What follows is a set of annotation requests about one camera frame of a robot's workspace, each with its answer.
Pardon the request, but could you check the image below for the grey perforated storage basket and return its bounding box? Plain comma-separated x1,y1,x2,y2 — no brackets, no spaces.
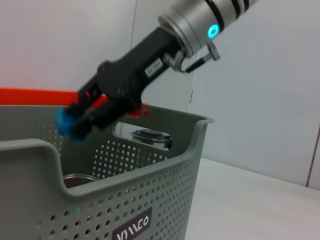
0,102,215,240

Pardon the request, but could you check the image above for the glass teacup black sleeve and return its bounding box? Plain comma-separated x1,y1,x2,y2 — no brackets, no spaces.
61,173,101,189

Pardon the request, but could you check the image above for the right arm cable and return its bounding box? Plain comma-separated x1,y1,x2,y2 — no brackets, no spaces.
178,48,213,75

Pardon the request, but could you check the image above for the glass pitcher black handle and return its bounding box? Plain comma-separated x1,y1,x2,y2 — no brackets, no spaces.
131,128,174,151

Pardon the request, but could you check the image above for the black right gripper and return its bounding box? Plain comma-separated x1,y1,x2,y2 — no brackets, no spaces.
65,26,191,141

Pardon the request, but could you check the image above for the blue square brick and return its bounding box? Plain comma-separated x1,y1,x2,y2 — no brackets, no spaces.
54,106,86,143

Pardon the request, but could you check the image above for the orange basket handle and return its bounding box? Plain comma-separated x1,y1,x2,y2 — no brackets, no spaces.
0,86,151,118

